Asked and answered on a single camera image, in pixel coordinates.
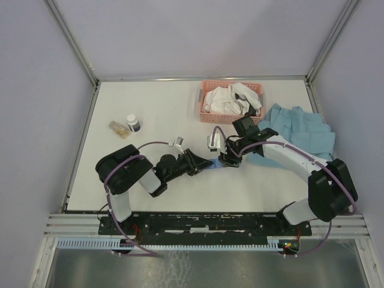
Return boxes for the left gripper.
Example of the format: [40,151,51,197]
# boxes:
[165,148,214,182]

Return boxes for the blue weekly pill organizer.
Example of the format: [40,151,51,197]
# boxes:
[209,158,223,169]

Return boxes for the white capped pill bottle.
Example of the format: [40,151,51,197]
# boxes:
[126,114,141,132]

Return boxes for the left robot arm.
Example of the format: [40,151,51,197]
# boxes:
[95,145,214,234]

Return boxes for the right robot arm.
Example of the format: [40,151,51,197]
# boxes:
[207,116,358,235]

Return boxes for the clear pill bottle yellow pills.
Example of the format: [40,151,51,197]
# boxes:
[109,121,130,139]

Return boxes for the pink plastic basket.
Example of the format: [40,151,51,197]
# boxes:
[198,80,265,124]

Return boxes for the white cloth in basket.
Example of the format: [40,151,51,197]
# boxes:
[202,82,262,116]

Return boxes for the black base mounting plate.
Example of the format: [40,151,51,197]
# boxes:
[98,212,312,245]

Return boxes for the light blue cloth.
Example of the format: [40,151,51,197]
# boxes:
[257,104,336,161]

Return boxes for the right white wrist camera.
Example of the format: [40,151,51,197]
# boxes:
[207,133,226,153]

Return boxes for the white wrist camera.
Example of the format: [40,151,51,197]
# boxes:
[168,137,184,154]
[207,133,226,153]

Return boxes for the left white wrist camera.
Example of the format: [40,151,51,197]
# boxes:
[168,137,184,154]

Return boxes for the white slotted cable duct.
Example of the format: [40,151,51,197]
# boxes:
[56,236,286,251]

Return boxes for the aluminium front rail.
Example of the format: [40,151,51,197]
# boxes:
[44,214,370,239]

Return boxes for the left aluminium frame post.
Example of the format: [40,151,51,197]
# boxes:
[43,0,99,86]

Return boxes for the aluminium frame post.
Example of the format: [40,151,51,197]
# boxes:
[43,0,99,86]
[307,0,360,85]

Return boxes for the right aluminium frame post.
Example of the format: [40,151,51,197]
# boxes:
[307,0,360,85]

